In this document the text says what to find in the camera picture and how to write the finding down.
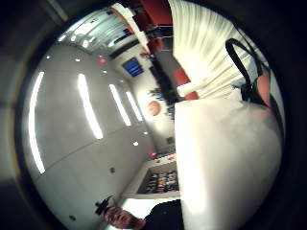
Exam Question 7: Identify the white pleated curtain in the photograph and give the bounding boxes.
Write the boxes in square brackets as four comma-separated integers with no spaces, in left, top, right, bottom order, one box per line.
[167,0,270,101]

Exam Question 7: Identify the dark green plant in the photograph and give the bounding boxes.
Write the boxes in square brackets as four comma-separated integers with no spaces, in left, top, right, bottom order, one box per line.
[148,85,177,107]

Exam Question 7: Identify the long ceiling strip light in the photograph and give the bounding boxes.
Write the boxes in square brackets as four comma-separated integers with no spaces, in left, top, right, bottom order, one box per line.
[125,90,144,123]
[76,73,105,141]
[27,70,46,175]
[108,83,132,127]

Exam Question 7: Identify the shelf with colourful items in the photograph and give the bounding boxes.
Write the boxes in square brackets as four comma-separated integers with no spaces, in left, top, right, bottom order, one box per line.
[137,168,179,196]

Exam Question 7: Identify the the person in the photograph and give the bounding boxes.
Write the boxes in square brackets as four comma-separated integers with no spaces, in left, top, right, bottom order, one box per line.
[104,198,185,230]

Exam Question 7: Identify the red wall panel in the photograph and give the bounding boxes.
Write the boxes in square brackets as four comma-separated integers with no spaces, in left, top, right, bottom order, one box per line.
[173,67,192,87]

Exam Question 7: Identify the round orange wall ornament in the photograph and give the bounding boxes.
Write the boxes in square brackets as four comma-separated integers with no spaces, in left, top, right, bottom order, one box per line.
[147,100,162,117]

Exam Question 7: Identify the blue wall screen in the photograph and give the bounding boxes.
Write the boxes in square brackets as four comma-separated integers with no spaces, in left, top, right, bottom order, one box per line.
[122,57,145,78]

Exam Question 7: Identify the black camera device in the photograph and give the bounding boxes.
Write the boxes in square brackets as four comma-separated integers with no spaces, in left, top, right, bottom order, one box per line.
[94,195,115,216]

